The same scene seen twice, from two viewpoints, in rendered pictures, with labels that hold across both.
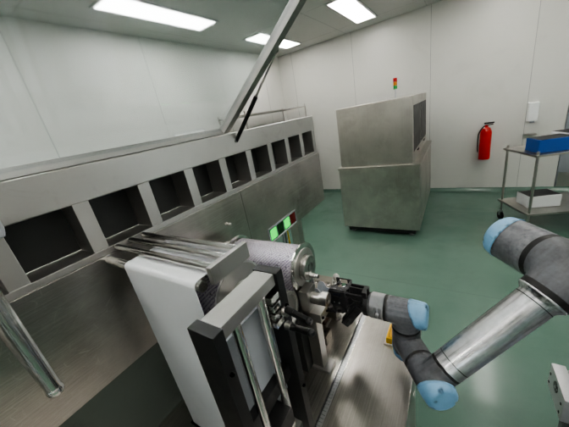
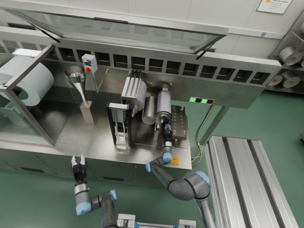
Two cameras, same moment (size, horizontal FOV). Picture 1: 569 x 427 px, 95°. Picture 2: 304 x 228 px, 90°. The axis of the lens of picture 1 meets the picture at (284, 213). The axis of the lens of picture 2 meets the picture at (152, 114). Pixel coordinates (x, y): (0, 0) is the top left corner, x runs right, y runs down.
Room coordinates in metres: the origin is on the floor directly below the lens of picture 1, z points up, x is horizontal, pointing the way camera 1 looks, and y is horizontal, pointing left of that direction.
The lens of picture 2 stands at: (0.10, -0.64, 2.25)
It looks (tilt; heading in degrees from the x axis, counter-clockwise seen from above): 50 degrees down; 54
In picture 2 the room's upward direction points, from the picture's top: 8 degrees clockwise
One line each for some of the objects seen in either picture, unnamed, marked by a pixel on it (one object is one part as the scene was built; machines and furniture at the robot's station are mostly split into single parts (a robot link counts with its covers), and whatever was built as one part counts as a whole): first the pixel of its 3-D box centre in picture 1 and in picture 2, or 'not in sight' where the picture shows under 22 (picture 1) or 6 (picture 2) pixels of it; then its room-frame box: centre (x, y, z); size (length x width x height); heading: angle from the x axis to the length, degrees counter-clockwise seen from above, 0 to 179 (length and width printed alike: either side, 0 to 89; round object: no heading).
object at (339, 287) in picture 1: (350, 297); (168, 136); (0.66, -0.15, 1.12); 0.12 x 0.08 x 0.09; 55
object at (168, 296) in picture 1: (189, 358); (128, 105); (0.50, 0.30, 1.17); 0.34 x 0.05 x 0.54; 55
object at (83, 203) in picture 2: not in sight; (83, 202); (-0.08, -0.33, 1.21); 0.11 x 0.08 x 0.09; 81
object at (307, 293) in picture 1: (318, 329); (156, 132); (0.63, -0.04, 1.05); 0.06 x 0.05 x 0.31; 55
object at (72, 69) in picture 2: not in sight; (75, 74); (0.15, 0.48, 1.50); 0.14 x 0.14 x 0.06
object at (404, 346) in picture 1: (408, 344); (163, 159); (0.56, -0.28, 1.01); 0.11 x 0.08 x 0.11; 178
